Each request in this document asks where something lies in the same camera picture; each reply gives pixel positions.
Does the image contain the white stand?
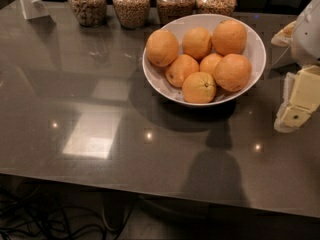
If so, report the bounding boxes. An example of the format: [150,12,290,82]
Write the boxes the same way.
[20,0,49,20]

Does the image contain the glass jar of grains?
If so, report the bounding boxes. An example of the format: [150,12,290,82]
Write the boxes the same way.
[112,0,150,29]

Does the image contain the orange right front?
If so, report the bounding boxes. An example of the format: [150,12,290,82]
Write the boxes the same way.
[214,54,252,92]

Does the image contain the orange back middle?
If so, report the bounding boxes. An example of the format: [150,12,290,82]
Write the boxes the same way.
[182,27,212,60]

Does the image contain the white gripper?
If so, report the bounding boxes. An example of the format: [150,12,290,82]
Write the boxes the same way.
[271,3,320,133]

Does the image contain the orange far left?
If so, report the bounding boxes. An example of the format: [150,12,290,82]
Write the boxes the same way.
[146,29,179,67]

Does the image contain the glass jar right grains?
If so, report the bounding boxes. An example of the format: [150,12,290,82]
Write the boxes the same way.
[196,0,237,16]

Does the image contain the orange centre left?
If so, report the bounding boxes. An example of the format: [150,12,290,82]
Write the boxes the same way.
[165,54,199,88]

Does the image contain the orange back right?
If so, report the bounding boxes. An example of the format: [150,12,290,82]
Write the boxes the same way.
[211,20,247,56]

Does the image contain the small orange centre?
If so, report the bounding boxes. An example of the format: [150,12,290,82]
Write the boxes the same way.
[200,53,222,75]

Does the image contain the glass jar dark grains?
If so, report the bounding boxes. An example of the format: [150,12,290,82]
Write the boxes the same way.
[156,0,195,25]

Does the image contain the black floor cables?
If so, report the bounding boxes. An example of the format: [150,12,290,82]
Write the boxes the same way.
[0,180,134,240]

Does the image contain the orange front with stem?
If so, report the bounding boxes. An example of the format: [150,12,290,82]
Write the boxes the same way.
[182,72,217,104]

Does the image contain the glass jar of nuts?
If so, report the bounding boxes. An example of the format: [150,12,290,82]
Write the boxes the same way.
[67,0,107,27]

